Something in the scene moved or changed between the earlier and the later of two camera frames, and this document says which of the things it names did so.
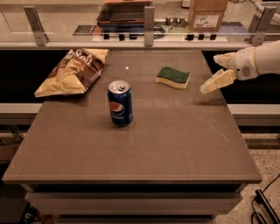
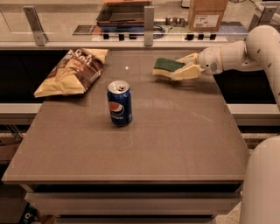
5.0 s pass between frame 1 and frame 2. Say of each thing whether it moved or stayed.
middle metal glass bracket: stayed
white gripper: moved
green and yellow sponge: moved
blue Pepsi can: stayed
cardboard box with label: stayed
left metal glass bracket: stayed
